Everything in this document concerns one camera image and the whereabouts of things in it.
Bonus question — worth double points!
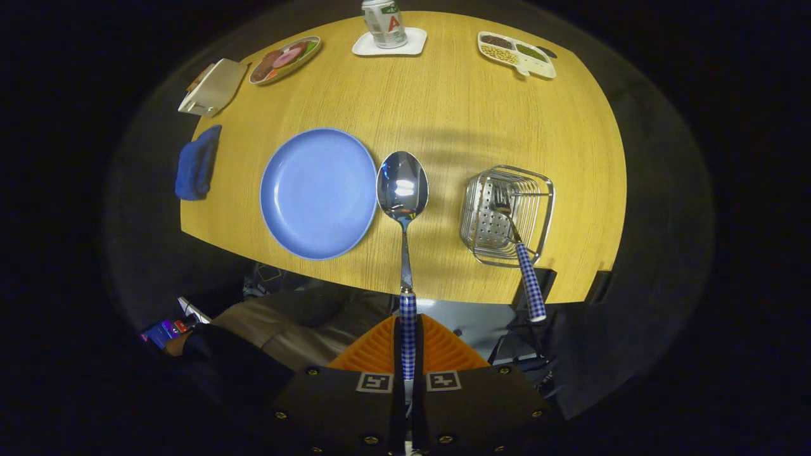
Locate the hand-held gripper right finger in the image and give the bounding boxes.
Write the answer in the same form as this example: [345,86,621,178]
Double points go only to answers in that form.
[412,313,561,456]

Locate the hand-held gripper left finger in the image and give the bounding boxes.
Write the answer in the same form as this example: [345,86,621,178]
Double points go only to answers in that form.
[272,315,409,456]

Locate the fork with checkered handle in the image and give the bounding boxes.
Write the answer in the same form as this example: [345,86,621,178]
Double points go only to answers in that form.
[491,184,547,323]

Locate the spoon with checkered handle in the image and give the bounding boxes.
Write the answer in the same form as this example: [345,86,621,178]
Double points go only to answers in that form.
[376,151,430,381]

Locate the person's beige trousers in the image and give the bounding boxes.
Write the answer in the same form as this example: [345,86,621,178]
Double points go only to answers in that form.
[212,288,397,371]

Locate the black table leg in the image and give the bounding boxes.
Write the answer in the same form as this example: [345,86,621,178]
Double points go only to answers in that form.
[583,271,614,303]

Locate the white power strip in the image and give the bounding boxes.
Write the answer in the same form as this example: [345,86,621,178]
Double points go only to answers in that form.
[177,296,213,324]

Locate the phone with lit screen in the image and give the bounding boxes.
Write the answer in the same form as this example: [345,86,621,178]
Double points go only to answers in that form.
[141,319,191,349]

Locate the blue round plate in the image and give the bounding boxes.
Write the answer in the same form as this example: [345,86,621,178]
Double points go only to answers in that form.
[260,128,379,261]

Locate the folded blue cloth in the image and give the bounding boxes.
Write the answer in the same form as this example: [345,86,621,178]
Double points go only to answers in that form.
[175,124,223,201]

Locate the white toaster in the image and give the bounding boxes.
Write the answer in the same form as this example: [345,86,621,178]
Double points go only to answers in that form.
[177,58,249,118]

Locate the white divided dish with beans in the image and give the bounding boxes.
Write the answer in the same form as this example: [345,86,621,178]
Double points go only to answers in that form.
[477,32,558,80]

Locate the oval plate of toy food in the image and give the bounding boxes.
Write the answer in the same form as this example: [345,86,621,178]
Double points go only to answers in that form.
[249,36,321,86]

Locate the brown toast slices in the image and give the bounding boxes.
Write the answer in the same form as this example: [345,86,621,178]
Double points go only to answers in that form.
[187,62,216,92]

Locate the white square coaster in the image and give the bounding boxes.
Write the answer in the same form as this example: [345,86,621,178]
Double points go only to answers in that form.
[352,27,428,57]

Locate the white drink bottle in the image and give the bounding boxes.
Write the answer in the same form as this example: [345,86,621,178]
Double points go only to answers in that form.
[361,0,408,49]

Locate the metal wire basket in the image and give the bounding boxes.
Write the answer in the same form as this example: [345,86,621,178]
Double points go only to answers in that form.
[459,165,556,268]

